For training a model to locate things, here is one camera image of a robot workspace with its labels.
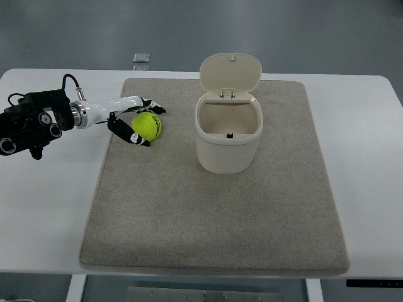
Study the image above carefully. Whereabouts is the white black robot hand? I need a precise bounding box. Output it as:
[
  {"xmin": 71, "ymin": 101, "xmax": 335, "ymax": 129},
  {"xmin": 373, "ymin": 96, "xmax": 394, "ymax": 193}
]
[{"xmin": 71, "ymin": 96, "xmax": 166, "ymax": 147}]

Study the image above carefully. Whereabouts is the yellow tennis ball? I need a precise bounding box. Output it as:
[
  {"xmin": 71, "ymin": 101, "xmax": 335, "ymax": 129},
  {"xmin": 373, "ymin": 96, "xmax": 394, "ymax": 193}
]
[{"xmin": 132, "ymin": 112, "xmax": 162, "ymax": 141}]

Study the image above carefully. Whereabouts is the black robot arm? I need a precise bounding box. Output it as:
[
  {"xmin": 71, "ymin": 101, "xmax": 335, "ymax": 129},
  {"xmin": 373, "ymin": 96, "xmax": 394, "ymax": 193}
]
[{"xmin": 1, "ymin": 89, "xmax": 86, "ymax": 160}]

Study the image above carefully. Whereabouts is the clear floor plate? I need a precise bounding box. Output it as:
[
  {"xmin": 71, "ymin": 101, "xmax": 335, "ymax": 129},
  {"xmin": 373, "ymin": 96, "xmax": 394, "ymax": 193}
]
[{"xmin": 133, "ymin": 53, "xmax": 150, "ymax": 63}]

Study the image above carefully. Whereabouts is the grey felt mat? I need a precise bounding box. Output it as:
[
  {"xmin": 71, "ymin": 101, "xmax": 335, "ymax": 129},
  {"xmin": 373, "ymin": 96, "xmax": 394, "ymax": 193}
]
[{"xmin": 79, "ymin": 78, "xmax": 349, "ymax": 276}]

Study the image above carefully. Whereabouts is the beige bin with lid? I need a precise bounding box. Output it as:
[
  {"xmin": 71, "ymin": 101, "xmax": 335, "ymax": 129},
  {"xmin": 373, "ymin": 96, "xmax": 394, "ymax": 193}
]
[{"xmin": 195, "ymin": 53, "xmax": 263, "ymax": 174}]

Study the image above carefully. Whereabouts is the white table leg left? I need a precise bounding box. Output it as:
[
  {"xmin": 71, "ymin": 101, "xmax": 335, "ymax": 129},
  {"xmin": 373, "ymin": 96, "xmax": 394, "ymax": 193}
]
[{"xmin": 65, "ymin": 274, "xmax": 87, "ymax": 302}]

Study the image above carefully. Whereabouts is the white table leg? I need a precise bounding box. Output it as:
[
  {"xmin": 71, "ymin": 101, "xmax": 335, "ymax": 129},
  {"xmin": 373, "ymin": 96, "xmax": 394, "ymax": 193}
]
[
  {"xmin": 305, "ymin": 279, "xmax": 324, "ymax": 302},
  {"xmin": 65, "ymin": 274, "xmax": 87, "ymax": 302}
]

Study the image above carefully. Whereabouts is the white table leg right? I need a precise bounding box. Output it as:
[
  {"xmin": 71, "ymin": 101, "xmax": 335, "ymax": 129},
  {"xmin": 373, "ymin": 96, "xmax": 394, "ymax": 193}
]
[{"xmin": 305, "ymin": 279, "xmax": 324, "ymax": 302}]

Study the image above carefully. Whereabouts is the black table control panel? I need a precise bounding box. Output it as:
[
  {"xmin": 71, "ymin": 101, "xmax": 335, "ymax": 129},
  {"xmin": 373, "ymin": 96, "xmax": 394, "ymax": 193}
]
[{"xmin": 346, "ymin": 279, "xmax": 403, "ymax": 289}]

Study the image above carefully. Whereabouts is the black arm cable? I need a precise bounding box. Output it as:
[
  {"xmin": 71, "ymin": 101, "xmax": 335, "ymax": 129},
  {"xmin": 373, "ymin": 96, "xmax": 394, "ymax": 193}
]
[{"xmin": 60, "ymin": 73, "xmax": 86, "ymax": 101}]

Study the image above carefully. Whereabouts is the metal base plate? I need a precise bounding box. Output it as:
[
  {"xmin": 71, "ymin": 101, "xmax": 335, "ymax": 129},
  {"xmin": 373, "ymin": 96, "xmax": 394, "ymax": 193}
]
[{"xmin": 125, "ymin": 287, "xmax": 284, "ymax": 302}]

